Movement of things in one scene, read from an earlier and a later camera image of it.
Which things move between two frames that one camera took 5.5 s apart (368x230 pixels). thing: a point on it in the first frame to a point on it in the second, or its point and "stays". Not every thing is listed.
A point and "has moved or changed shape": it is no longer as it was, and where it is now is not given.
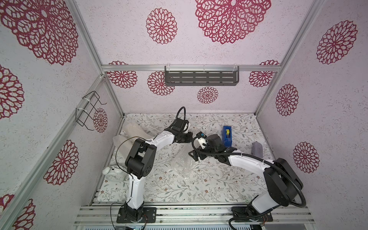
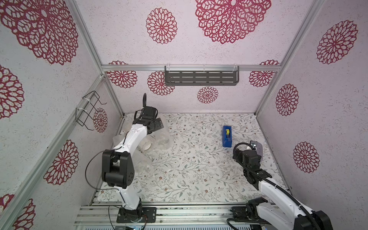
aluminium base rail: (106, 214) stays
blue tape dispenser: (227, 135) stays
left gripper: (190, 139) to (158, 123)
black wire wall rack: (87, 104) stays
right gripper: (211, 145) to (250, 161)
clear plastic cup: (182, 165) has moved or changed shape
